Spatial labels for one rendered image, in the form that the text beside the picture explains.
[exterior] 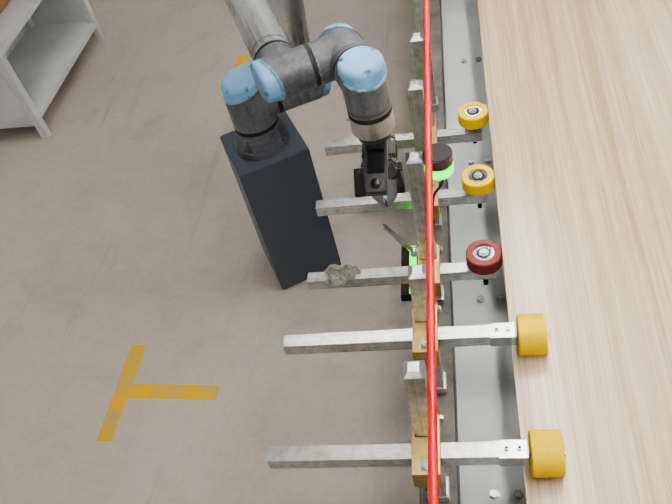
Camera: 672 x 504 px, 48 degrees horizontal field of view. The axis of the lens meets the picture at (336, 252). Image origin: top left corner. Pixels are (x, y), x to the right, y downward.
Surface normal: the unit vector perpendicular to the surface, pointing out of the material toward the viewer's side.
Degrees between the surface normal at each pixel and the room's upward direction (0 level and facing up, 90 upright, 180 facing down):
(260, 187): 90
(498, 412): 0
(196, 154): 0
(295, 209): 90
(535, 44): 0
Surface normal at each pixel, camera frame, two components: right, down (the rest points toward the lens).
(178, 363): -0.18, -0.65
